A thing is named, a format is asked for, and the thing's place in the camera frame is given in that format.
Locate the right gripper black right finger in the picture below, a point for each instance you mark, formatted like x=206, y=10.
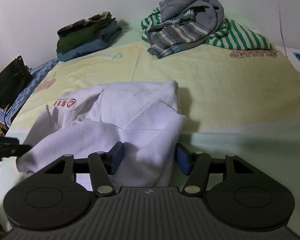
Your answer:
x=196, y=167

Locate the white side desk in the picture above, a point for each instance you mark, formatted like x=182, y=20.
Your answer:
x=289, y=54

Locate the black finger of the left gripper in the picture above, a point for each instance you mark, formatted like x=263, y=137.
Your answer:
x=17, y=150
x=9, y=140

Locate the grey blue striped sweater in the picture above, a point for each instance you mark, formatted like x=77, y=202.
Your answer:
x=185, y=31

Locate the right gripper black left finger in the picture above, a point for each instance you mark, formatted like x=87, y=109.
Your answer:
x=103, y=165

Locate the white t-shirt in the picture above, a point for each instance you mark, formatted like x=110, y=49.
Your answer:
x=142, y=115

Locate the green white striped shirt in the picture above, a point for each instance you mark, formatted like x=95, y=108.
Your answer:
x=231, y=35

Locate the black bag at left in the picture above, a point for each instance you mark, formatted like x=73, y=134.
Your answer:
x=14, y=78

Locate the yellow green baby blanket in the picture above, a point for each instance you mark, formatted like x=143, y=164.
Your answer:
x=246, y=103

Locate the blue white checkered cloth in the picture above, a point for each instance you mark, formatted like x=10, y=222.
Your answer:
x=38, y=74

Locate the grey fleece garment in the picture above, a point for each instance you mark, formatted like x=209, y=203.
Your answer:
x=195, y=7

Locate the folded dark green garment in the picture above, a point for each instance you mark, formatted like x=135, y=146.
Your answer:
x=72, y=40

